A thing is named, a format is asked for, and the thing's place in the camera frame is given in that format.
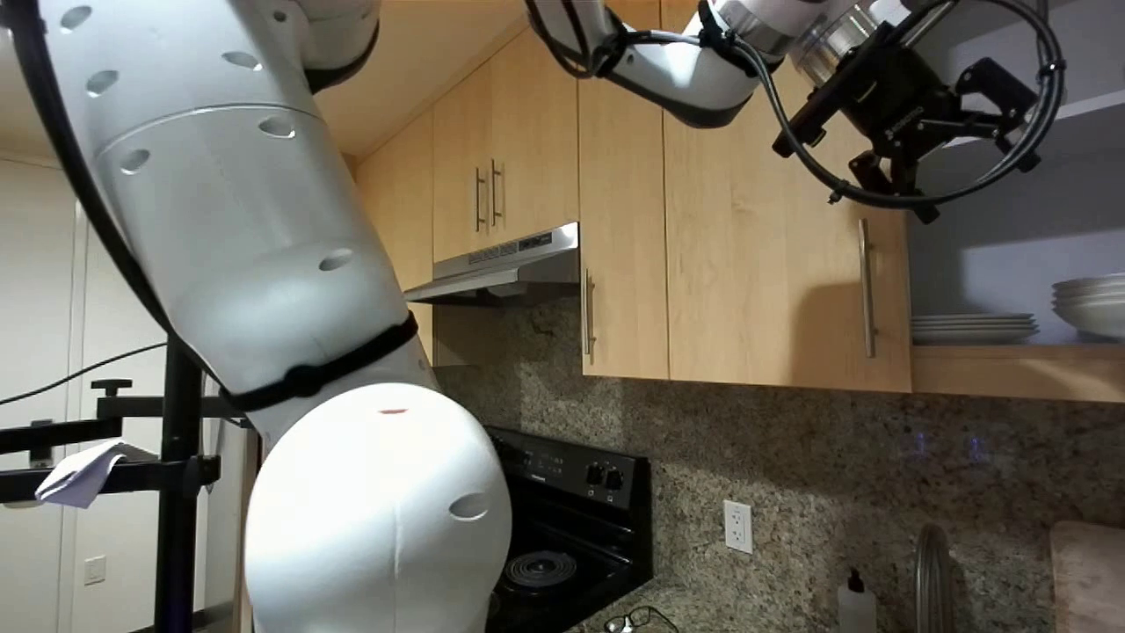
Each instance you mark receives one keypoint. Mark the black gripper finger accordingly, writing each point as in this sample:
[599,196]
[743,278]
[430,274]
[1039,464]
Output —
[902,179]
[1011,106]

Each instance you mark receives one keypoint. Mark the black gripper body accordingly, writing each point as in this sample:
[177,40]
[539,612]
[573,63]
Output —
[910,100]

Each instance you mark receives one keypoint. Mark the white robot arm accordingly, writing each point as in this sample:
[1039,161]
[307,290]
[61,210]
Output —
[235,233]

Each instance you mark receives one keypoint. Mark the white cabinet shelf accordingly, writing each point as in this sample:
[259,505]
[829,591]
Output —
[1095,106]

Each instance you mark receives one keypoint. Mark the white dinner plate stack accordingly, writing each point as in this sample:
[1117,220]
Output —
[973,327]

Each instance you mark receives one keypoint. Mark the white bowl stack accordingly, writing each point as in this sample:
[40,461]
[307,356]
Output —
[1095,308]

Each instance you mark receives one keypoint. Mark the curved metal faucet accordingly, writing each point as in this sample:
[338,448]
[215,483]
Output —
[932,583]

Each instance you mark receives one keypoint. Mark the steel range hood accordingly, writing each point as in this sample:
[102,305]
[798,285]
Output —
[503,269]

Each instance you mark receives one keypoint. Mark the pale cutting board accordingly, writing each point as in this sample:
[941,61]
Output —
[1091,583]

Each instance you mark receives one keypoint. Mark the black electric stove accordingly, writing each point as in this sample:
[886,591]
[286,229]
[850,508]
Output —
[585,515]

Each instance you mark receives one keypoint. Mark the clear glass object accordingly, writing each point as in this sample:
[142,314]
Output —
[638,621]

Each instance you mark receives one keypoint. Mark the black metal stand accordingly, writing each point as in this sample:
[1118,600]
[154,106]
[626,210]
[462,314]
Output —
[177,492]

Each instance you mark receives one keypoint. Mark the white crumpled paper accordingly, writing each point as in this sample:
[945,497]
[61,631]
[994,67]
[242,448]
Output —
[91,470]

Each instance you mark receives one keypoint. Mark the white wall outlet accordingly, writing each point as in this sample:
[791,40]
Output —
[740,526]

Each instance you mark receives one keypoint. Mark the white wall switch plate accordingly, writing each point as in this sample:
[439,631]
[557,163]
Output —
[98,572]

